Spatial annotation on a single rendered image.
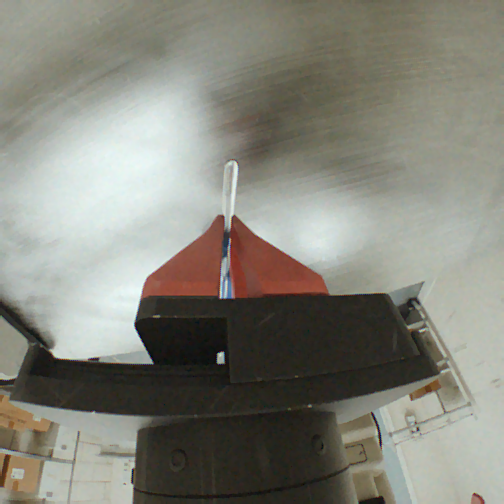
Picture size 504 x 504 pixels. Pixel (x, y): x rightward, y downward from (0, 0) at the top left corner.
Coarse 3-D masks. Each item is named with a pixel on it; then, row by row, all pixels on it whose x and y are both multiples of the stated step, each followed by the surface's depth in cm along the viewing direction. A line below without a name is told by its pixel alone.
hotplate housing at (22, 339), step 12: (0, 312) 19; (0, 324) 19; (12, 324) 21; (0, 336) 18; (12, 336) 20; (24, 336) 23; (0, 348) 18; (12, 348) 20; (24, 348) 22; (0, 360) 18; (12, 360) 20; (0, 372) 18; (12, 372) 19
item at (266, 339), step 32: (192, 256) 7; (160, 288) 5; (192, 288) 6; (160, 320) 5; (192, 320) 5; (224, 320) 5; (256, 320) 5; (288, 320) 5; (320, 320) 5; (352, 320) 5; (384, 320) 6; (160, 352) 6; (192, 352) 6; (224, 352) 6; (256, 352) 5; (288, 352) 5; (320, 352) 5; (352, 352) 5; (384, 352) 5; (416, 352) 5
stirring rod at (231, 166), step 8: (232, 160) 10; (232, 168) 10; (224, 176) 10; (232, 176) 10; (224, 184) 10; (232, 184) 10; (224, 192) 11; (232, 192) 11; (224, 200) 11; (232, 200) 11; (224, 208) 11; (232, 208) 11; (224, 216) 11; (232, 216) 12; (224, 224) 12; (224, 232) 12; (224, 240) 12; (224, 248) 13; (224, 256) 13; (224, 264) 14; (224, 272) 14; (224, 280) 15; (224, 288) 15; (224, 296) 16
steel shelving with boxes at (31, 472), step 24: (0, 408) 118; (48, 432) 157; (72, 432) 169; (0, 456) 104; (24, 456) 117; (48, 456) 158; (0, 480) 95; (24, 480) 108; (48, 480) 129; (72, 480) 143
